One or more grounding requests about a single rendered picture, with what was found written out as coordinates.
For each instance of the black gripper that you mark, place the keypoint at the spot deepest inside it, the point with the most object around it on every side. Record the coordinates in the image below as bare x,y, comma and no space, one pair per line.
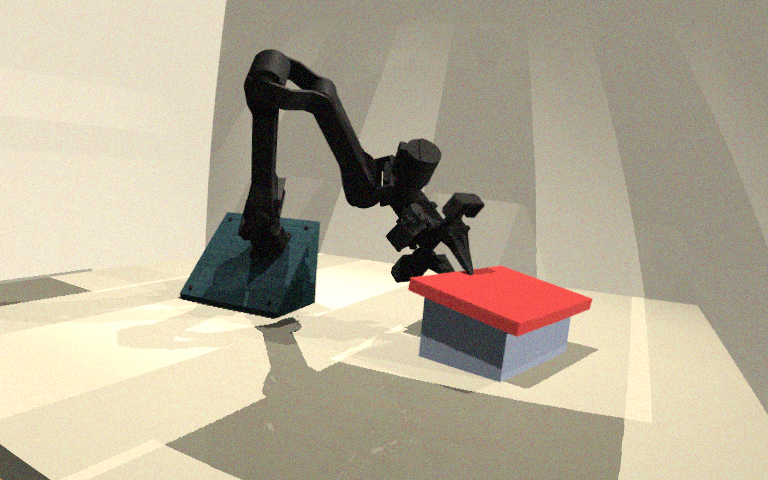
451,231

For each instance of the red lid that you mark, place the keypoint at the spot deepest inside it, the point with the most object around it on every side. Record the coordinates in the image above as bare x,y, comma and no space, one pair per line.
502,298

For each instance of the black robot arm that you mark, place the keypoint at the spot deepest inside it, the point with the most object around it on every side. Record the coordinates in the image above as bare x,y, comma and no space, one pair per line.
404,175

